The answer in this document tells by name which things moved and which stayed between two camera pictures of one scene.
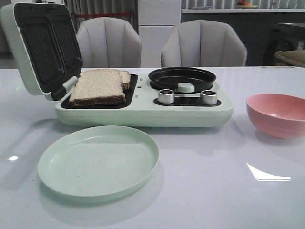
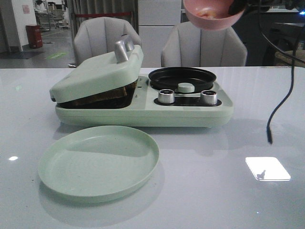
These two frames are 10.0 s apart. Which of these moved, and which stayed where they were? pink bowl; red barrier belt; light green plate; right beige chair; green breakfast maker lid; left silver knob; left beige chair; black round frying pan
Moved: green breakfast maker lid; pink bowl
Stayed: red barrier belt; right beige chair; light green plate; left beige chair; black round frying pan; left silver knob
